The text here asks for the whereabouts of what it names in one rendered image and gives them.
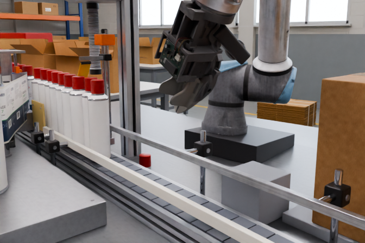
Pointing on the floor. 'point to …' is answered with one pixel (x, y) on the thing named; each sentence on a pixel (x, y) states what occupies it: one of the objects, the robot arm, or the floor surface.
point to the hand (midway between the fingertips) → (182, 106)
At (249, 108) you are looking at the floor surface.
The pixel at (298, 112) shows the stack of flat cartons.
